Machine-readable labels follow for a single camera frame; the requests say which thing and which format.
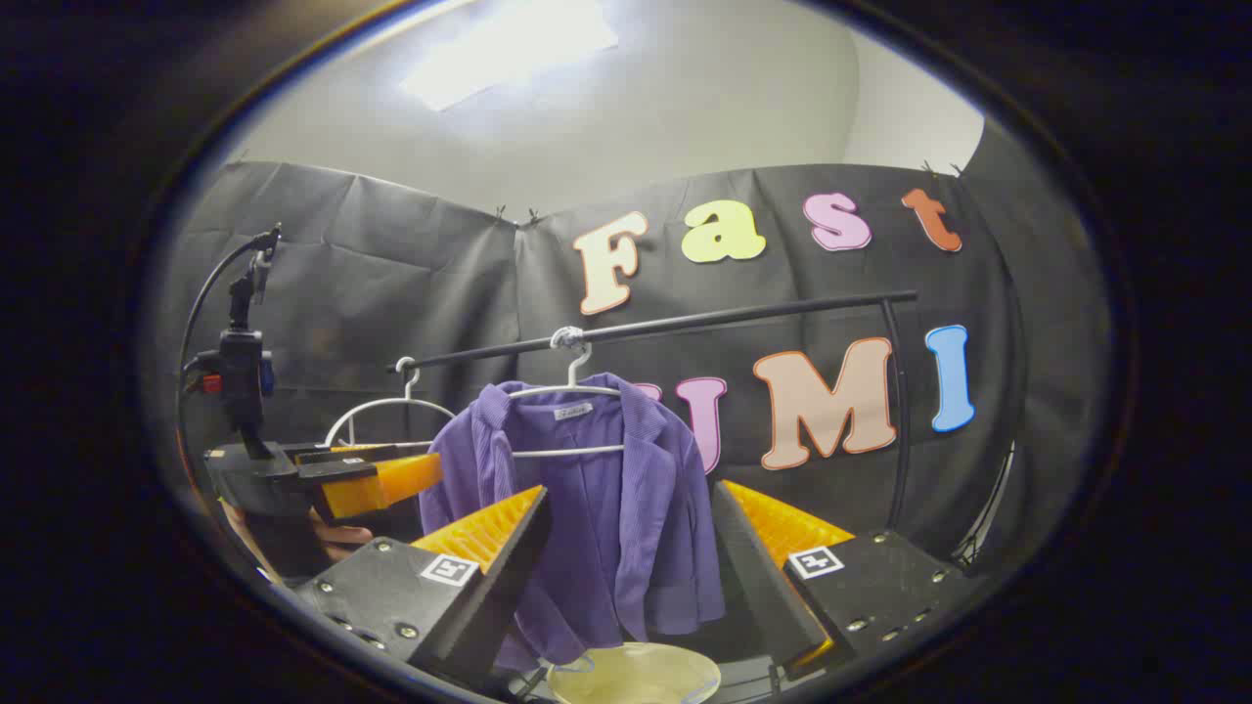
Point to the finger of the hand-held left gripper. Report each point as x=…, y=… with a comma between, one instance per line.
x=391, y=484
x=362, y=449

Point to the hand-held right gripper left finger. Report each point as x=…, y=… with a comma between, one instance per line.
x=509, y=577

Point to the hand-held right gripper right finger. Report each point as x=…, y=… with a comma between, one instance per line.
x=758, y=577

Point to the purple ribbed jacket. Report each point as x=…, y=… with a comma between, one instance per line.
x=606, y=508

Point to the white clothes hanger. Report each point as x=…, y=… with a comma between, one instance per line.
x=391, y=400
x=567, y=452

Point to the beige laundry hamper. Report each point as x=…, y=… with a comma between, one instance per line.
x=636, y=675

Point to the black clothes rack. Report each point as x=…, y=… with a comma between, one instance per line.
x=734, y=315

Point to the clear tape wrap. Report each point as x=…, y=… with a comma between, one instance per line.
x=567, y=338

